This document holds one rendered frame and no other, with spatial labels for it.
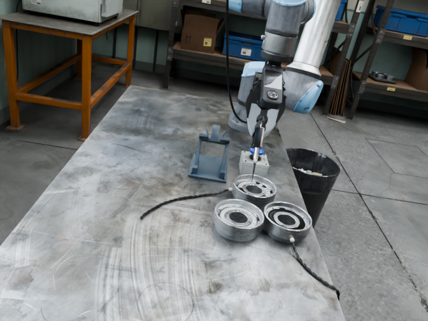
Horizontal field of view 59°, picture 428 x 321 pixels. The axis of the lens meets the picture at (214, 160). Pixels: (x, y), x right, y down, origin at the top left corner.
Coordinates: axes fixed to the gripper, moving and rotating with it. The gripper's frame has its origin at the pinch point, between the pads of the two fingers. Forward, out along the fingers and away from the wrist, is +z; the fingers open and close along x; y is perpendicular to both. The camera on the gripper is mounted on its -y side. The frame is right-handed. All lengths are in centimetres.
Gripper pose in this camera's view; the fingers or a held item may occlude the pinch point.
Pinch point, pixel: (258, 134)
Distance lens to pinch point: 96.0
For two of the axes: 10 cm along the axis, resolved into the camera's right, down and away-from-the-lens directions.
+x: -9.8, -1.7, -0.2
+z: -1.6, 8.8, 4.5
